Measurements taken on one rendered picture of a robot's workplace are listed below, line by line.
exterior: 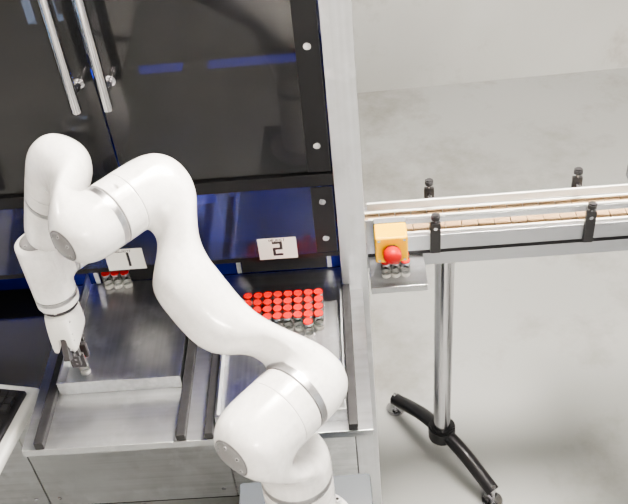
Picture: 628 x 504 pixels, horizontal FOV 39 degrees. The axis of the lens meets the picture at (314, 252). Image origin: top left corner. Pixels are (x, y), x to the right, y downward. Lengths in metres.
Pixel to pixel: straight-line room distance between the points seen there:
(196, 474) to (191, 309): 1.33
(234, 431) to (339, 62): 0.74
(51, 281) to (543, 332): 1.91
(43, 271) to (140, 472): 1.01
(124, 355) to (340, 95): 0.74
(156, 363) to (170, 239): 0.66
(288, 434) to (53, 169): 0.52
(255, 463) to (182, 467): 1.28
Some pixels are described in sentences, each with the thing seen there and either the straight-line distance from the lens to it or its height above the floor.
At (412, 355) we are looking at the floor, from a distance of 3.06.
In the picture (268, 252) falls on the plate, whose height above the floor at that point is 1.01.
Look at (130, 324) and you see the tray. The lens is 2.04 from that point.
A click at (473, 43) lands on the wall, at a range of 4.39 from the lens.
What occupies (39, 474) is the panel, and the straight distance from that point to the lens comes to 2.66.
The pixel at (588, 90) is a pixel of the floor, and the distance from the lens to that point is 4.46.
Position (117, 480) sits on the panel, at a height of 0.20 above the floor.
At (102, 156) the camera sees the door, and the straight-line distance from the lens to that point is 1.84.
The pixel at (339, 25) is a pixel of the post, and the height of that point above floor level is 1.54.
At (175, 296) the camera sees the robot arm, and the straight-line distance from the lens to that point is 1.30.
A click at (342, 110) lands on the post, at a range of 1.73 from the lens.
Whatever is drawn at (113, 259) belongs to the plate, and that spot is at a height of 1.02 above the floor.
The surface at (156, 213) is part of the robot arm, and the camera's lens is 1.33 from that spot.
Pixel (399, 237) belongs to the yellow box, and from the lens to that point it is 1.92.
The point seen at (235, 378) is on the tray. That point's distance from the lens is 1.87.
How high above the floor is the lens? 2.27
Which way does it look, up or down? 41 degrees down
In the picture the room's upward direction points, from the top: 6 degrees counter-clockwise
